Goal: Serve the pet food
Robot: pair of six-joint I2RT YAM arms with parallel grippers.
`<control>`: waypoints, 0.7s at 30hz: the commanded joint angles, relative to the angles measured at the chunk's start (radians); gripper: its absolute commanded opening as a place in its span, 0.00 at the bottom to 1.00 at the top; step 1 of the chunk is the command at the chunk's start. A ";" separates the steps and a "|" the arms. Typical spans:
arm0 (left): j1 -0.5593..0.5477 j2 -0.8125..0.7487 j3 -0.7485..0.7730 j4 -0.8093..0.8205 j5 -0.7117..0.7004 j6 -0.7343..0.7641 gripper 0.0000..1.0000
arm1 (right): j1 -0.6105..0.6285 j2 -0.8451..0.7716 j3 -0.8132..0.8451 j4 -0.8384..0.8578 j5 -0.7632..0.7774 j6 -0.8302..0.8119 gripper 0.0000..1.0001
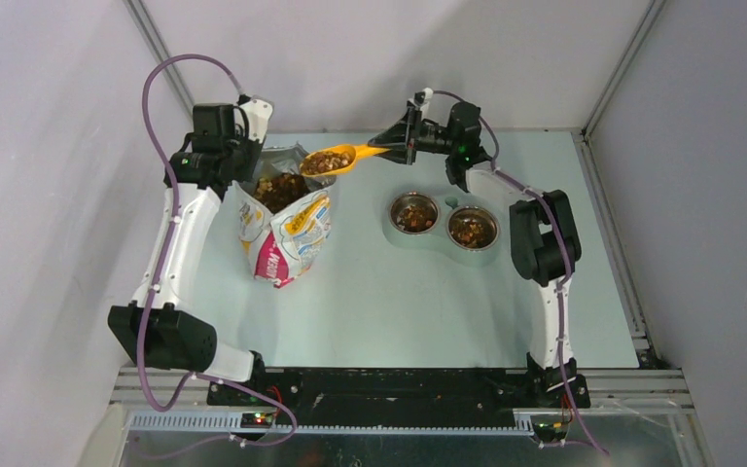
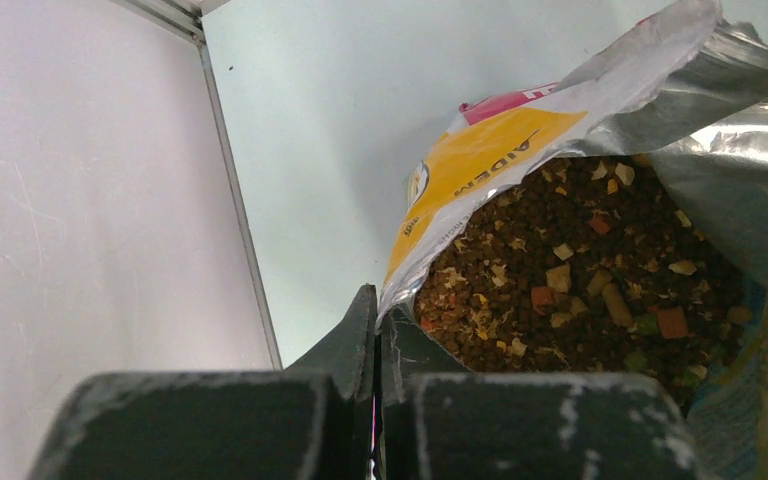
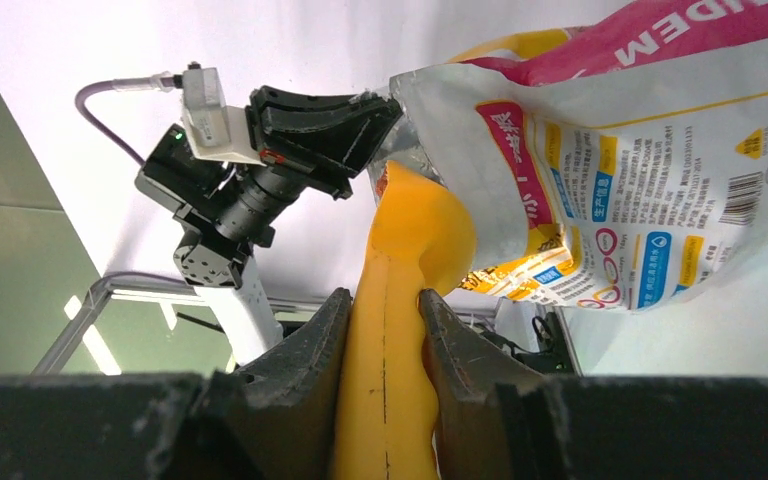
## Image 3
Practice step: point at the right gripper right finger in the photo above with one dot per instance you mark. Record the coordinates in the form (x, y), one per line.
(499, 419)

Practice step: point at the yellow plastic scoop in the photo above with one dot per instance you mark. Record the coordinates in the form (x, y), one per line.
(421, 237)

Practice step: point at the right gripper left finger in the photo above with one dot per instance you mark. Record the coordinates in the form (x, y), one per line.
(270, 419)

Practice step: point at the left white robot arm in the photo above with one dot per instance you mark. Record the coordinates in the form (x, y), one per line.
(226, 211)

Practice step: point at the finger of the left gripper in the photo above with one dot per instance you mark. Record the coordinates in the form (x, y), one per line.
(334, 135)

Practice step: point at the pet food bag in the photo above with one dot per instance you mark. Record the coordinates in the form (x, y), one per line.
(611, 166)

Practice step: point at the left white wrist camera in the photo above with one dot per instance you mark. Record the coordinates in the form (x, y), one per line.
(215, 131)

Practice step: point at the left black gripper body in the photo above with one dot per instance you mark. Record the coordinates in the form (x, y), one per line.
(258, 114)

